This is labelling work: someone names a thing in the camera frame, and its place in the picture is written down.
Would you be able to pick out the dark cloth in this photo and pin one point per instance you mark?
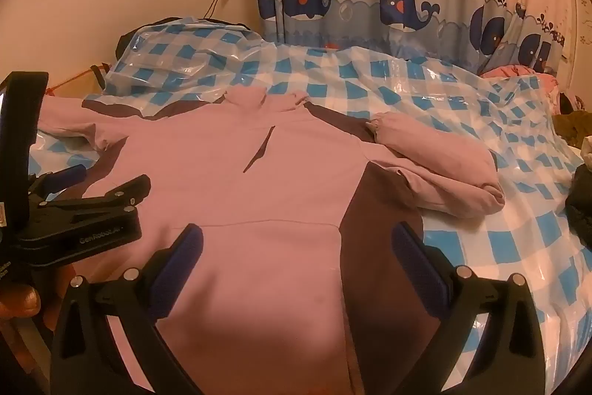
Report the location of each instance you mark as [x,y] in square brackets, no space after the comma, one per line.
[582,205]

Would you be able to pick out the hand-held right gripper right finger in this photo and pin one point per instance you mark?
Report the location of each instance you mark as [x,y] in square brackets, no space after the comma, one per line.
[415,267]

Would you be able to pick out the pink cloth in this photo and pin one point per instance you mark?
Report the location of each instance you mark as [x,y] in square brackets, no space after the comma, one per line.
[508,72]

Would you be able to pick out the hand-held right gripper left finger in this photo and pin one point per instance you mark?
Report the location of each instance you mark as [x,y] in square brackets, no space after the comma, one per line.
[181,267]

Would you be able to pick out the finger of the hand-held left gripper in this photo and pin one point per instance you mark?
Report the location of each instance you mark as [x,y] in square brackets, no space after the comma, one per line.
[64,176]
[111,193]

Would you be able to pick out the olive cloth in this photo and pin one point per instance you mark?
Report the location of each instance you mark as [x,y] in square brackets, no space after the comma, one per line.
[576,126]

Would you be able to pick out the person's left hand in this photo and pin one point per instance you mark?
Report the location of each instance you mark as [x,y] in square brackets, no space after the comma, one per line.
[21,301]

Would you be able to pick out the blue white checked plastic sheet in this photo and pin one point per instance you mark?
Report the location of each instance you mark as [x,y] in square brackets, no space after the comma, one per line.
[485,247]

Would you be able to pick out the pink and brown hoodie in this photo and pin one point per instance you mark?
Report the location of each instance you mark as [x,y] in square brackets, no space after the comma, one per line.
[259,261]

